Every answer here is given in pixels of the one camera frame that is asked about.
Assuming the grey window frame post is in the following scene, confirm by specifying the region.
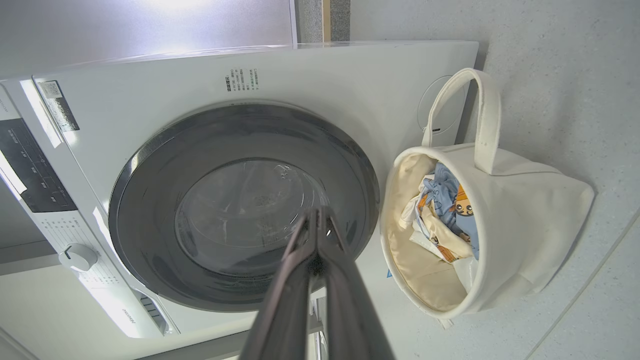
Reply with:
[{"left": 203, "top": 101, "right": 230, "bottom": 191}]
[{"left": 289, "top": 0, "right": 301, "bottom": 45}]

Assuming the white plastic appliance dial knob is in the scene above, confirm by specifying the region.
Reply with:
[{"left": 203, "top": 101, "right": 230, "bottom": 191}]
[{"left": 58, "top": 243, "right": 99, "bottom": 273}]

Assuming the white front-load washing machine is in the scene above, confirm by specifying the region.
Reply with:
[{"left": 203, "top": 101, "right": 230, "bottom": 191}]
[{"left": 0, "top": 41, "right": 479, "bottom": 360}]

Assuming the white garment with orange print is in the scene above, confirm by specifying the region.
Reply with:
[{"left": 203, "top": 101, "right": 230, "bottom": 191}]
[{"left": 399, "top": 175, "right": 480, "bottom": 293}]

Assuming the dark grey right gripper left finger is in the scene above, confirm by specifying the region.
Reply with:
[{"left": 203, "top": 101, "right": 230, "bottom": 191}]
[{"left": 239, "top": 209, "right": 321, "bottom": 360}]

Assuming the cream canvas laundry basket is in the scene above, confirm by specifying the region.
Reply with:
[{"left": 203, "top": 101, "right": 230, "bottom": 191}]
[{"left": 379, "top": 68, "right": 596, "bottom": 328}]

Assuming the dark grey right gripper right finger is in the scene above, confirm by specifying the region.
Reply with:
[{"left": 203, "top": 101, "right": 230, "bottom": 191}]
[{"left": 319, "top": 206, "right": 396, "bottom": 360}]

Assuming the dark round washer door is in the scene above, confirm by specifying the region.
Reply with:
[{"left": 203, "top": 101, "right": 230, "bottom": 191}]
[{"left": 108, "top": 102, "right": 381, "bottom": 313}]

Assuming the light blue garment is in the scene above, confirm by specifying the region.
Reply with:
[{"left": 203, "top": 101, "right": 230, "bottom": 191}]
[{"left": 422, "top": 162, "right": 481, "bottom": 260}]

